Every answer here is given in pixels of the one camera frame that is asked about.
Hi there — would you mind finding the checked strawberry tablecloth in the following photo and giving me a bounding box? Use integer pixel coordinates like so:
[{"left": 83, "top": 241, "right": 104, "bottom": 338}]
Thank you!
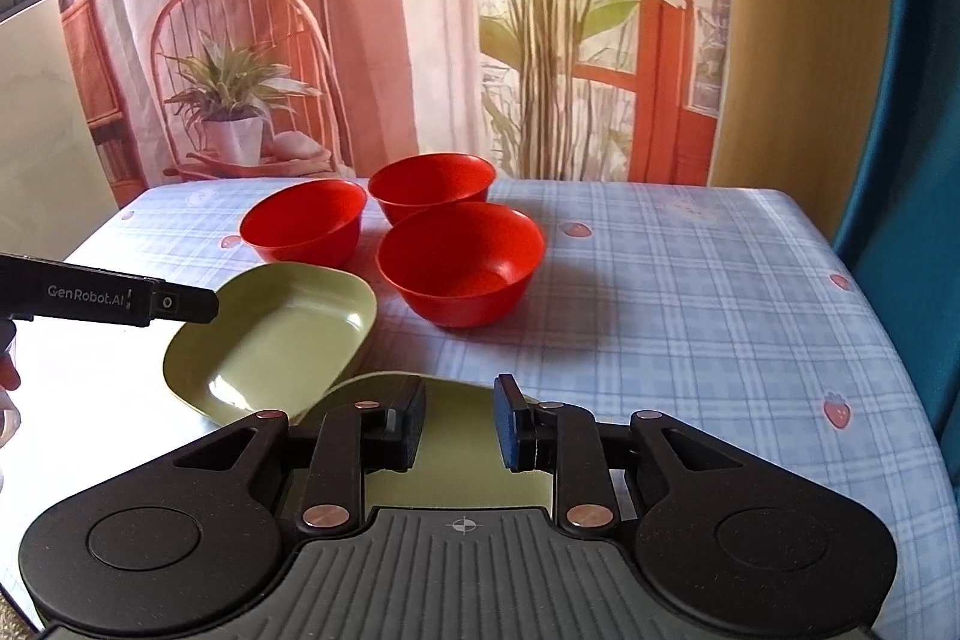
[{"left": 15, "top": 178, "right": 960, "bottom": 640}]

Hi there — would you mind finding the white board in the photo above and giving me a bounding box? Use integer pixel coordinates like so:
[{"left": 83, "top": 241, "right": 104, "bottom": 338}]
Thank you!
[{"left": 0, "top": 0, "right": 118, "bottom": 255}]

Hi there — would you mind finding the teal curtain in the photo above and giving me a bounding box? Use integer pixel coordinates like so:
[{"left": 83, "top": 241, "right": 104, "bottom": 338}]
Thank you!
[{"left": 831, "top": 0, "right": 960, "bottom": 461}]

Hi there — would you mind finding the yellow curtain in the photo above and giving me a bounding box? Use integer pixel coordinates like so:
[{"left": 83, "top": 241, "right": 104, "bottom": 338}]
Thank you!
[{"left": 708, "top": 0, "right": 895, "bottom": 236}]

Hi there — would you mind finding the deep green plate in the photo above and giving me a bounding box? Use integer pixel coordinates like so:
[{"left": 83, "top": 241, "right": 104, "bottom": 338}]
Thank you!
[{"left": 163, "top": 262, "right": 379, "bottom": 426}]

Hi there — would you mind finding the printed backdrop cloth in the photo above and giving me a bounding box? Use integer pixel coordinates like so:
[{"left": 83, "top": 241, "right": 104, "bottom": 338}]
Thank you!
[{"left": 45, "top": 0, "right": 734, "bottom": 211}]

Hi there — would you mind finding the red bowl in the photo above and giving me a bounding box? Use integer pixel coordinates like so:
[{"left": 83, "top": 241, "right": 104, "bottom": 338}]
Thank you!
[
  {"left": 376, "top": 202, "right": 546, "bottom": 330},
  {"left": 367, "top": 153, "right": 497, "bottom": 227},
  {"left": 239, "top": 178, "right": 368, "bottom": 265}
]

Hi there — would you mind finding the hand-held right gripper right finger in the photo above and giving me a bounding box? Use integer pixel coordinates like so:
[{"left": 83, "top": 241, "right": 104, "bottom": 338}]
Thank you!
[{"left": 493, "top": 373, "right": 745, "bottom": 533}]

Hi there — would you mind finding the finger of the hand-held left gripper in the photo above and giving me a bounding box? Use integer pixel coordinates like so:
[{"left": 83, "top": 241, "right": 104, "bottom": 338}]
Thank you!
[{"left": 150, "top": 280, "right": 221, "bottom": 325}]

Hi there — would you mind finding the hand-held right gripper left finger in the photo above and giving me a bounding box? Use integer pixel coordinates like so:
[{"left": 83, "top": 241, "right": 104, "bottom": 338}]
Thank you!
[{"left": 174, "top": 376, "right": 428, "bottom": 536}]

